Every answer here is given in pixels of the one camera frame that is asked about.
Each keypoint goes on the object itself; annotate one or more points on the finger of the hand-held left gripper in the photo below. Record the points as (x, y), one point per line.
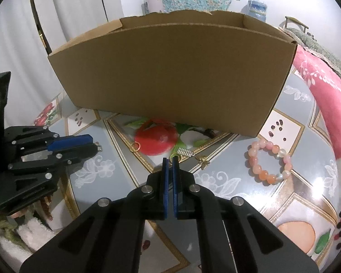
(74, 152)
(71, 142)

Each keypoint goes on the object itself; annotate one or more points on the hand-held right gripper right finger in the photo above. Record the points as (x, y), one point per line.
(175, 187)

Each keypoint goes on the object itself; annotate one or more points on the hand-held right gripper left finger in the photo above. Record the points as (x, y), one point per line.
(165, 187)

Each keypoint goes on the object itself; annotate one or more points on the small silver earring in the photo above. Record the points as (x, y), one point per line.
(99, 148)

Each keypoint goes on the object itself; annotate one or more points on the silver crystal clip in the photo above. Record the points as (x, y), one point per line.
(184, 151)

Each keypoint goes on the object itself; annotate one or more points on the gold flower earring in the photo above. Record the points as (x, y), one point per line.
(202, 159)

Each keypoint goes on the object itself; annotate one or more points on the brown cardboard box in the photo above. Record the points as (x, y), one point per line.
(170, 76)

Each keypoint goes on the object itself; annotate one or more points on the fruit print tablecloth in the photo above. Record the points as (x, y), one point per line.
(108, 182)

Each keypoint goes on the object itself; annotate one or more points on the white fuzzy cloth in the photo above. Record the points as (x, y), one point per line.
(31, 233)

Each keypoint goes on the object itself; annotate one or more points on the white curtain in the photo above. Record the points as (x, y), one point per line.
(74, 11)

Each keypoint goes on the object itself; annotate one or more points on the pale pink rolled mat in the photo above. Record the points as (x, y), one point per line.
(154, 2)

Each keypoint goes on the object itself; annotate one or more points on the pink floral blanket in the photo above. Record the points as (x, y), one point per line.
(326, 91)

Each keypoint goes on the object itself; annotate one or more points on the grey fuzzy blanket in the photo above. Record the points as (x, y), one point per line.
(315, 45)

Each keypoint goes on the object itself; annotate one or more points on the wooden chair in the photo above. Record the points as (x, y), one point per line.
(295, 22)

